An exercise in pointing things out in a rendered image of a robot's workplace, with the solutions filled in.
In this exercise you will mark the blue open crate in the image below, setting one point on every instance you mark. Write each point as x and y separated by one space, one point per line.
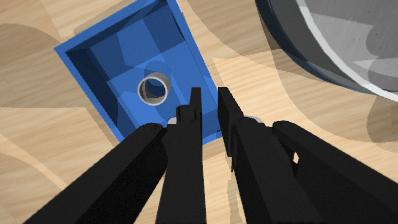
109 59

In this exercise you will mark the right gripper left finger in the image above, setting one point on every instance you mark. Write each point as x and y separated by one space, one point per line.
116 188

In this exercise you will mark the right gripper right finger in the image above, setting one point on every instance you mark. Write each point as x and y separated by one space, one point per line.
342 189

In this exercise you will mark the grey metal bushing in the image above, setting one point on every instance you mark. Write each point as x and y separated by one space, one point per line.
146 96

